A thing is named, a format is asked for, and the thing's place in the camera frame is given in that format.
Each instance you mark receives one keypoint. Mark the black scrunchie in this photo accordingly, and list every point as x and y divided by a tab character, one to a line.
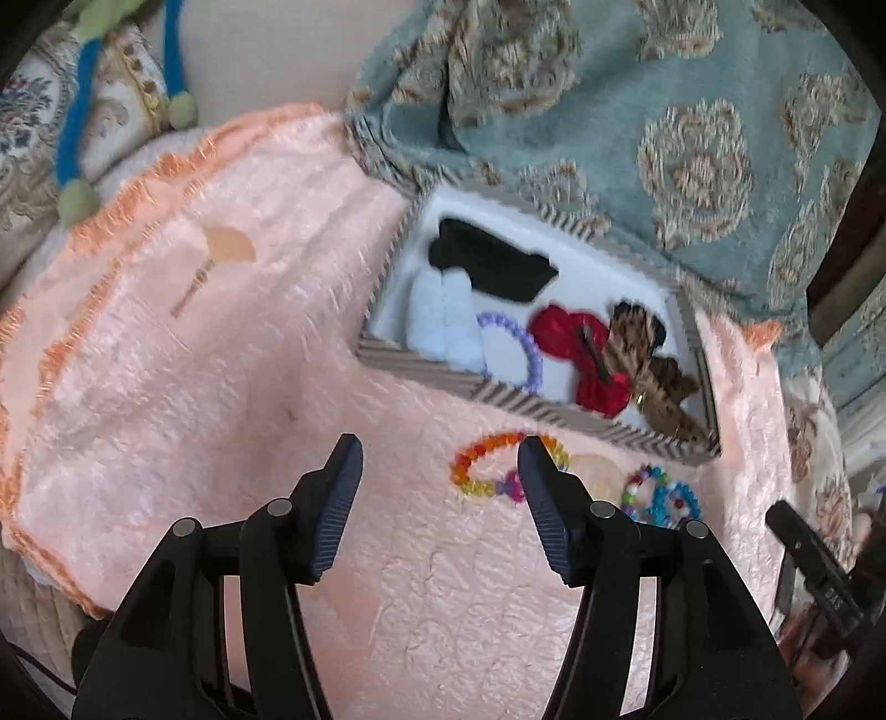
498	263

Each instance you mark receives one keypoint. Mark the leopard print hair bow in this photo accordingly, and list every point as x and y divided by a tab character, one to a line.
637	332

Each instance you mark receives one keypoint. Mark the beige damask cloth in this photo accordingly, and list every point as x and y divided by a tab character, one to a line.
817	450

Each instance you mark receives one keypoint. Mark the beige quilted mat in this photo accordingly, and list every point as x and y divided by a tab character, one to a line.
34	602

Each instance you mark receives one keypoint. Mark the floral embroidered cushion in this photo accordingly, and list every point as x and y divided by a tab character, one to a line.
28	138

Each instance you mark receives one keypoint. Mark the light blue fluffy scrunchie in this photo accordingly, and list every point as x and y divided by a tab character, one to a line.
443	318

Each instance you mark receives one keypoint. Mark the green and blue plush toy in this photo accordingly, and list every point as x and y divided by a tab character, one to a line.
76	104

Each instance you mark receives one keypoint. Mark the striped edge white box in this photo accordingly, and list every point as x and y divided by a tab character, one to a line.
588	280

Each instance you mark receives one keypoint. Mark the teal damask blanket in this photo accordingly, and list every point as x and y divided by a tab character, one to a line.
588	104

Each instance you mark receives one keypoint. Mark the red hair bow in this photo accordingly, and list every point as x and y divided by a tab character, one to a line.
561	332

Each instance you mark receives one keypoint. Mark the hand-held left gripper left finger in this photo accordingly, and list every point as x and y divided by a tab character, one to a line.
338	509

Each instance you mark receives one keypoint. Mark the peach quilted blanket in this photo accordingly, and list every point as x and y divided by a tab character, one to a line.
207	381

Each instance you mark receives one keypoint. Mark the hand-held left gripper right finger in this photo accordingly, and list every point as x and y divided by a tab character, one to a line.
547	512

